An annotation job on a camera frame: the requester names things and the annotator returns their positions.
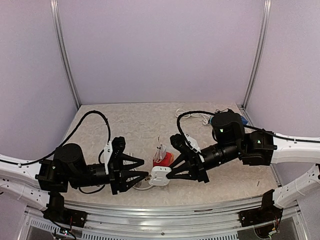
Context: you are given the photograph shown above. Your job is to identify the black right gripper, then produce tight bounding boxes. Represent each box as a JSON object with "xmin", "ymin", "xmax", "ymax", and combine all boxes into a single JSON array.
[{"xmin": 165, "ymin": 141, "xmax": 243, "ymax": 184}]

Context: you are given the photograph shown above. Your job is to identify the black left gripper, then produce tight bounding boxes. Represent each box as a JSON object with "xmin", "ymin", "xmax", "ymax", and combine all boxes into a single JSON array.
[{"xmin": 67, "ymin": 154, "xmax": 149, "ymax": 195}]

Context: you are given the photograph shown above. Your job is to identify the white multi-outlet plug adapter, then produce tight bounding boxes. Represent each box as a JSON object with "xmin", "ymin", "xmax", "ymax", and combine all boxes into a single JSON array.
[{"xmin": 148, "ymin": 166, "xmax": 172, "ymax": 187}]

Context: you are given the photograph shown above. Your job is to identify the white charger cable bundle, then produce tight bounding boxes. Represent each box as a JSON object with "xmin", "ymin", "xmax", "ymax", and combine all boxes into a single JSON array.
[{"xmin": 152, "ymin": 134, "xmax": 165, "ymax": 163}]

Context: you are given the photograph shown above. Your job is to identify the white usb charger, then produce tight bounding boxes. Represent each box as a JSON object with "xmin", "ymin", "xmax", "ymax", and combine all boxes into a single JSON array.
[{"xmin": 158, "ymin": 144, "xmax": 167, "ymax": 158}]

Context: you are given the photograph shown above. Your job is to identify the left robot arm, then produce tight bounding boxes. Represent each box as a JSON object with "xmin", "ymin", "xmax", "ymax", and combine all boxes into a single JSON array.
[{"xmin": 0, "ymin": 136, "xmax": 149, "ymax": 223}]

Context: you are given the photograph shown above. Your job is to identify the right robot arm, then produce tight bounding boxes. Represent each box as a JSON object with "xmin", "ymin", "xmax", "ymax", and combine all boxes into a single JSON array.
[{"xmin": 166, "ymin": 109, "xmax": 320, "ymax": 222}]

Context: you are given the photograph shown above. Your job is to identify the red cube adapter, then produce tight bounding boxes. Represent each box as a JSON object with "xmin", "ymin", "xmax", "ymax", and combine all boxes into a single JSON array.
[{"xmin": 153, "ymin": 152, "xmax": 174, "ymax": 167}]

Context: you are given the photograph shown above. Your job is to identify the blue cube adapter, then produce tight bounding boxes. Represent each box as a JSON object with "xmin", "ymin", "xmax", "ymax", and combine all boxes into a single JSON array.
[{"xmin": 240, "ymin": 115, "xmax": 249, "ymax": 126}]

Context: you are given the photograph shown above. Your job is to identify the white power strip cord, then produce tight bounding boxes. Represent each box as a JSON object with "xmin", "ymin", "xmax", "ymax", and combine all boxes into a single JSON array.
[{"xmin": 124, "ymin": 152, "xmax": 152, "ymax": 191}]

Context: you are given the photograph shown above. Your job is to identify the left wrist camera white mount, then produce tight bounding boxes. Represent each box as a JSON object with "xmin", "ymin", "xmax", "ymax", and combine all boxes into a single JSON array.
[{"xmin": 103, "ymin": 141, "xmax": 113, "ymax": 175}]

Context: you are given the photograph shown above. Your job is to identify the white coiled cord at back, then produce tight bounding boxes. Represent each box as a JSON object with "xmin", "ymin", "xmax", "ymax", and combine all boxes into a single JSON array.
[{"xmin": 174, "ymin": 108, "xmax": 216, "ymax": 126}]

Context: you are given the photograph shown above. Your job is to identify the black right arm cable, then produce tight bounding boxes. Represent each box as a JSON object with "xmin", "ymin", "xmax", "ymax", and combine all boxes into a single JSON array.
[{"xmin": 176, "ymin": 108, "xmax": 320, "ymax": 145}]

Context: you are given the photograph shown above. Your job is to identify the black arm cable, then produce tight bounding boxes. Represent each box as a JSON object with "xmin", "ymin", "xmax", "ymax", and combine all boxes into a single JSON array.
[
  {"xmin": 17, "ymin": 109, "xmax": 112, "ymax": 166},
  {"xmin": 176, "ymin": 108, "xmax": 320, "ymax": 145}
]

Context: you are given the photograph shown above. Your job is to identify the aluminium front rail frame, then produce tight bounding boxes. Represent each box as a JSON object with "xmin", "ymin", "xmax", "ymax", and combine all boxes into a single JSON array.
[{"xmin": 17, "ymin": 194, "xmax": 311, "ymax": 240}]

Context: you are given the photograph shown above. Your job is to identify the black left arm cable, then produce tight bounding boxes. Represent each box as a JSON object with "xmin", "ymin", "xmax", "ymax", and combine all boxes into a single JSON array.
[{"xmin": 17, "ymin": 109, "xmax": 112, "ymax": 166}]

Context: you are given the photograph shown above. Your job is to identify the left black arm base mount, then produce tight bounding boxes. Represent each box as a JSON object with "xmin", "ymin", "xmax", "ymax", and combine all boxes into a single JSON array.
[{"xmin": 42, "ymin": 192, "xmax": 88, "ymax": 228}]

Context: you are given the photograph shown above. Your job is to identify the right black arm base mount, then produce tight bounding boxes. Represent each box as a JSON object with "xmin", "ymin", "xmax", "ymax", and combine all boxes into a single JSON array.
[{"xmin": 238, "ymin": 189, "xmax": 283, "ymax": 227}]

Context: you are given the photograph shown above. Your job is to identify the right aluminium corner post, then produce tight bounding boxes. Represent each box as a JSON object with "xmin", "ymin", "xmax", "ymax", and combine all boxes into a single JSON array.
[{"xmin": 241, "ymin": 0, "xmax": 272, "ymax": 111}]

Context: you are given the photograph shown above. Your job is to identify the aluminium corner post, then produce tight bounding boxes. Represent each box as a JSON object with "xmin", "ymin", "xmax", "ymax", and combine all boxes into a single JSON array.
[
  {"xmin": 50, "ymin": 0, "xmax": 82, "ymax": 110},
  {"xmin": 241, "ymin": 0, "xmax": 272, "ymax": 111}
]

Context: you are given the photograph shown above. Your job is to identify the left aluminium corner post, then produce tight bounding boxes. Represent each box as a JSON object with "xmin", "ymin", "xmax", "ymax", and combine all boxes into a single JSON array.
[{"xmin": 50, "ymin": 0, "xmax": 82, "ymax": 110}]

